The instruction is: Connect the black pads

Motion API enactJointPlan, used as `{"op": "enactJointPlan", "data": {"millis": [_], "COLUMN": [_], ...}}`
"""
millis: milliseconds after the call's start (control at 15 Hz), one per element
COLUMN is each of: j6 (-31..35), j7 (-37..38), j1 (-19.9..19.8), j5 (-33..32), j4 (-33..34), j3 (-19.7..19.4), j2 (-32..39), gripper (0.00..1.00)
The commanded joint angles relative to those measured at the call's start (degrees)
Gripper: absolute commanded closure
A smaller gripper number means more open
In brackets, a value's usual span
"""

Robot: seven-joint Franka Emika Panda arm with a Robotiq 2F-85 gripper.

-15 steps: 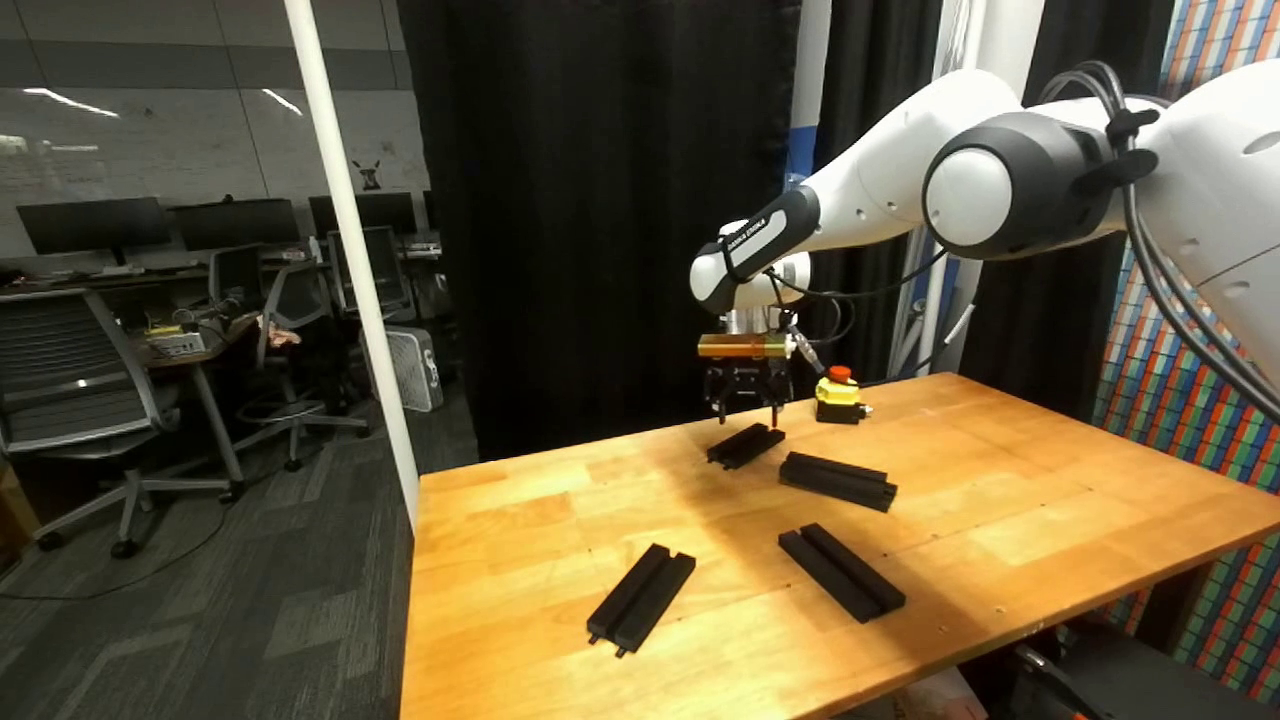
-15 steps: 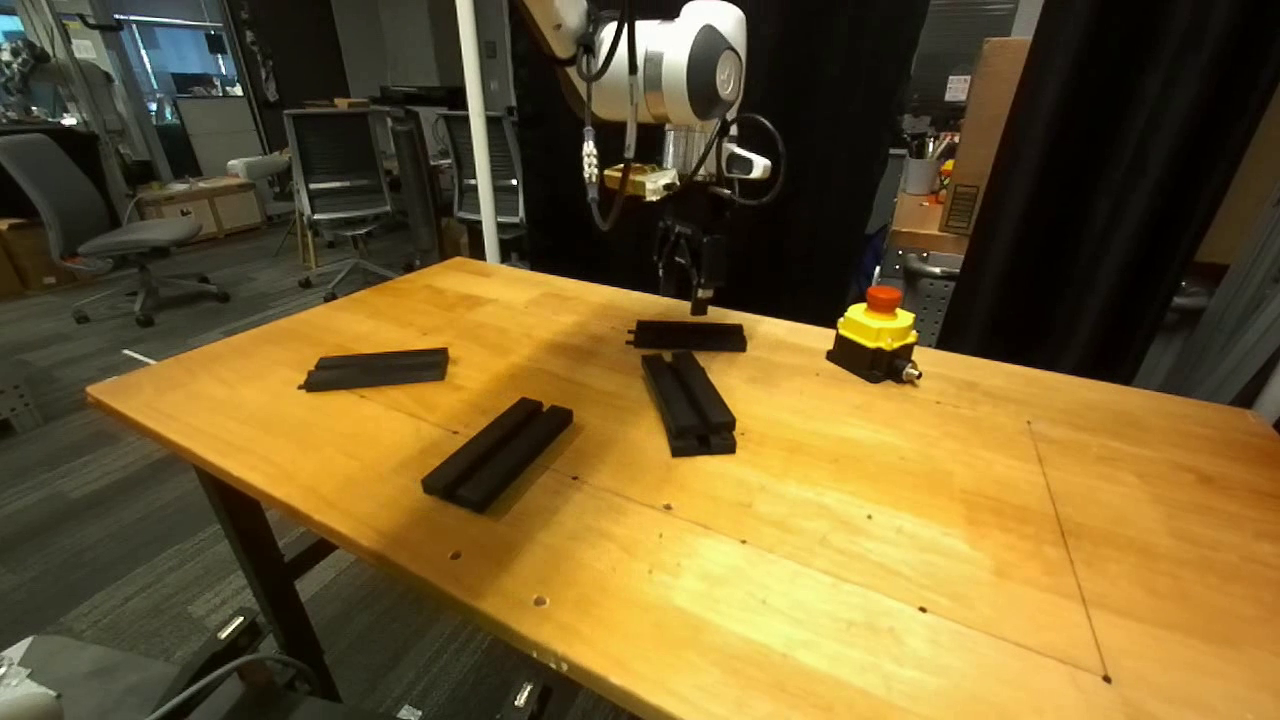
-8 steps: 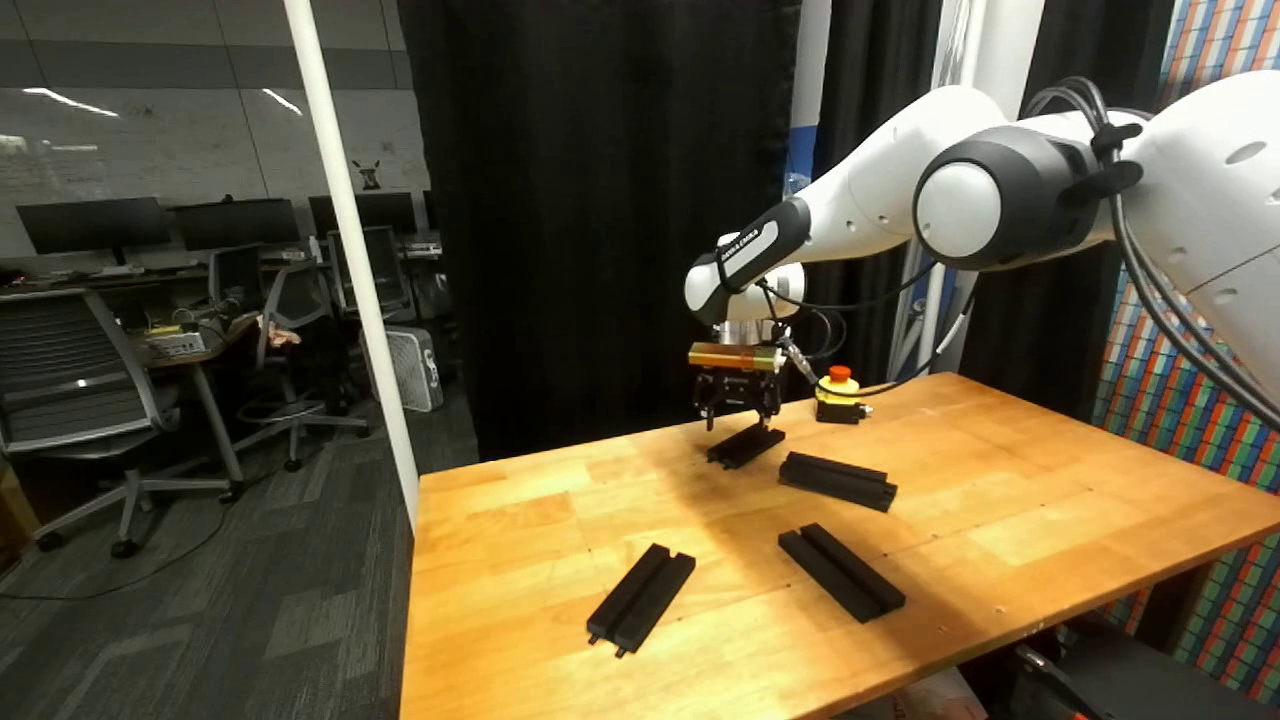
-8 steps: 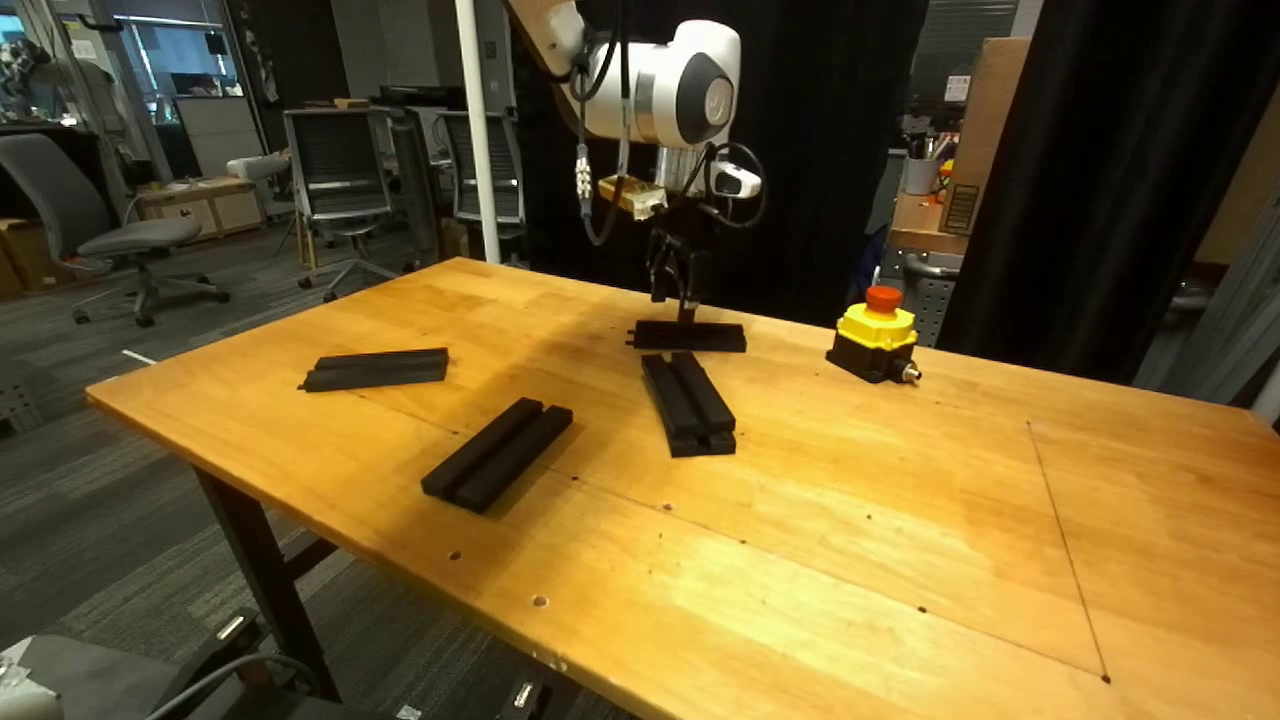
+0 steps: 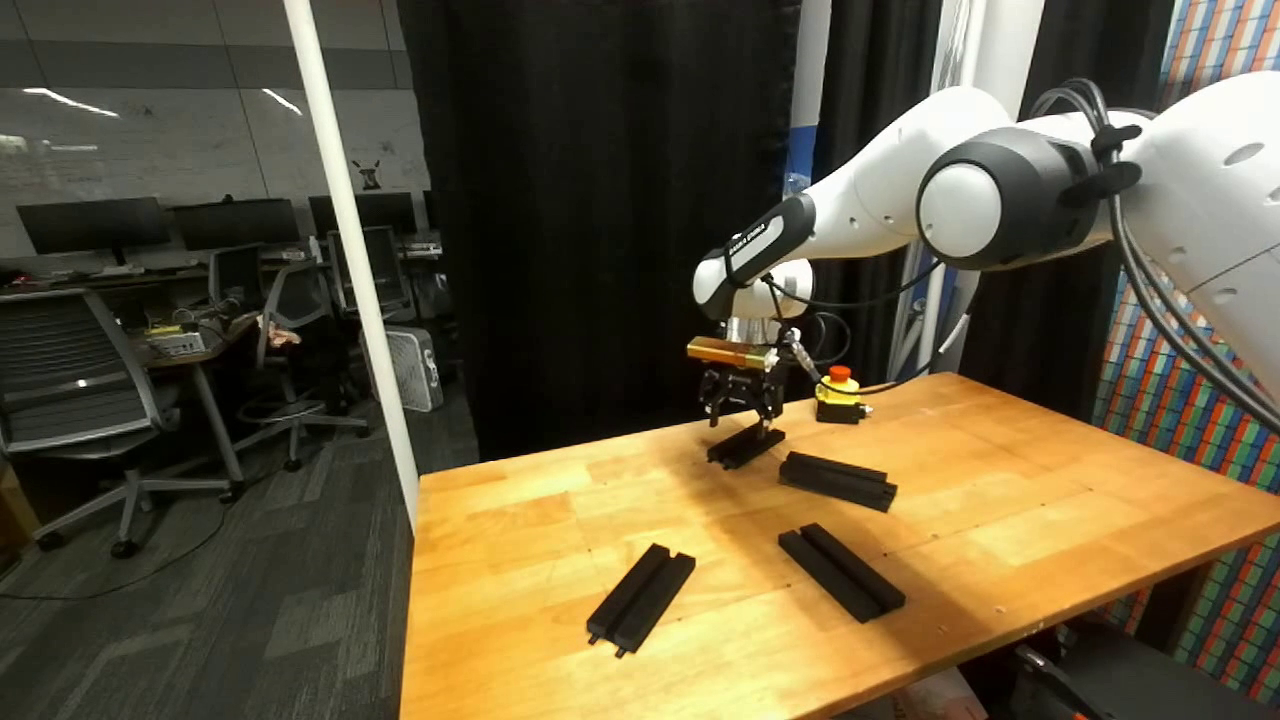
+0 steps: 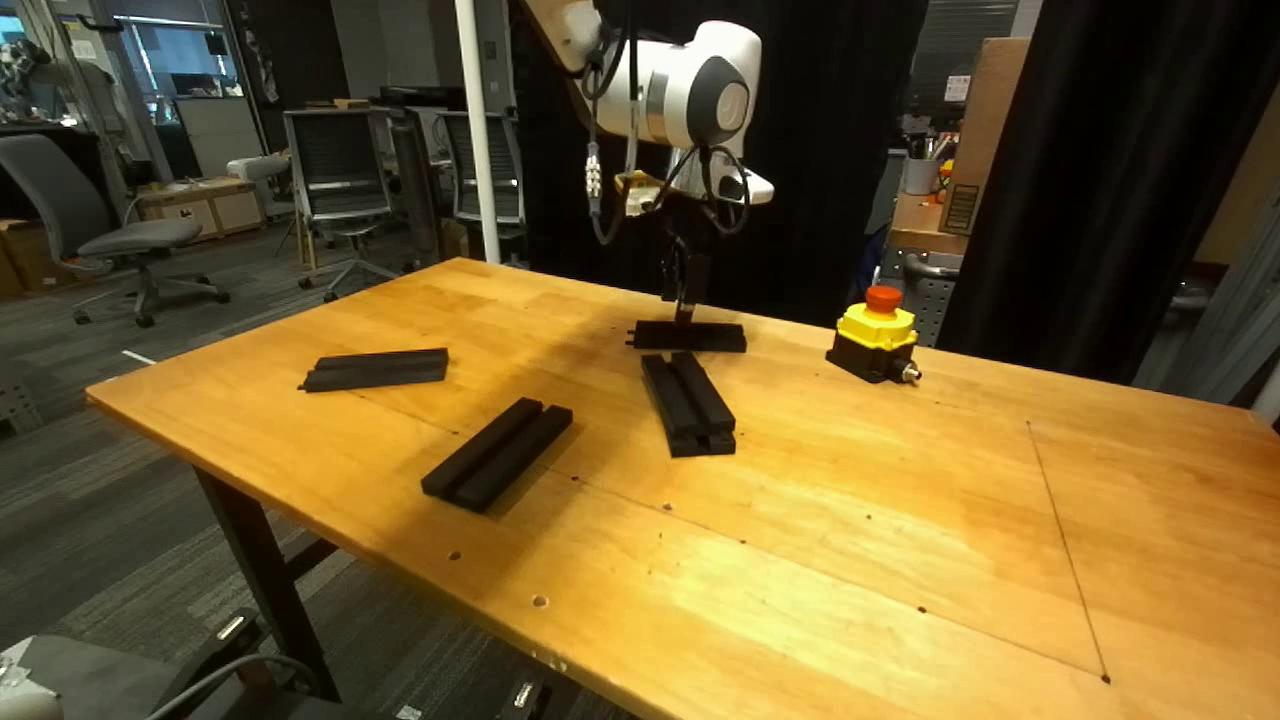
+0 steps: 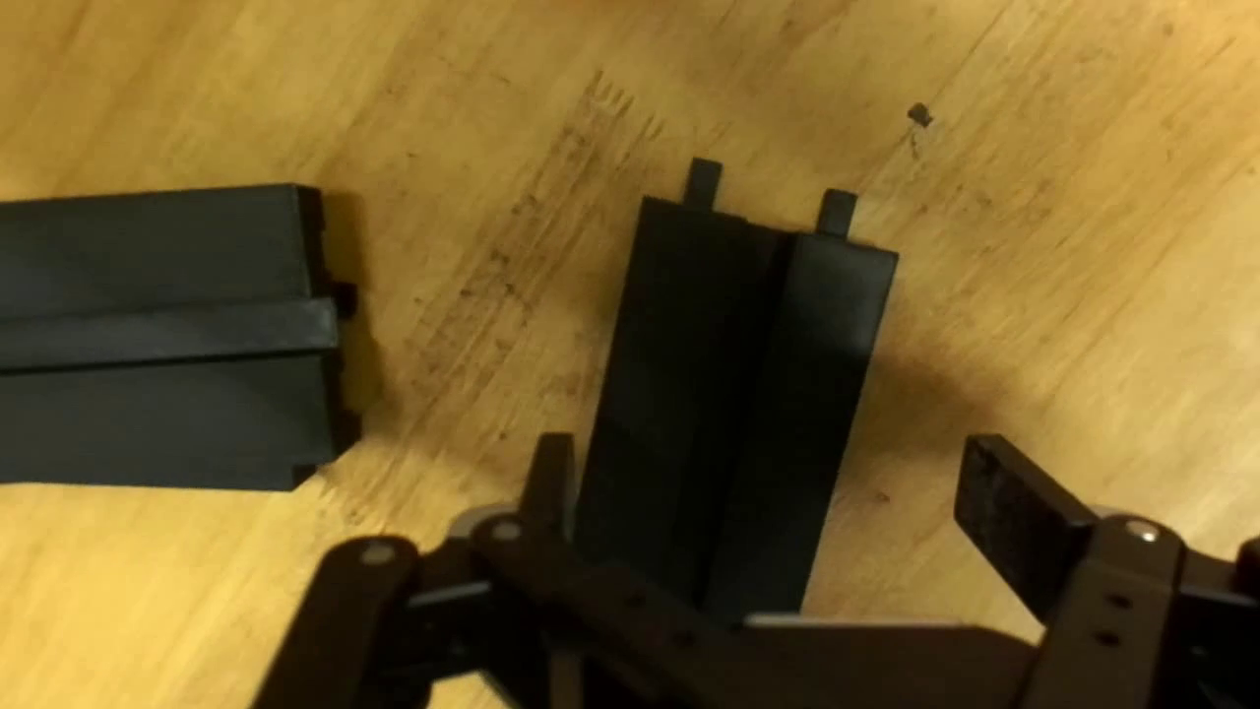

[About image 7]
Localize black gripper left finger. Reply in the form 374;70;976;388
249;434;752;709

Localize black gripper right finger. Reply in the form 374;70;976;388
951;434;1260;709

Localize black grooved pad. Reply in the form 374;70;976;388
568;155;905;629
0;180;367;498

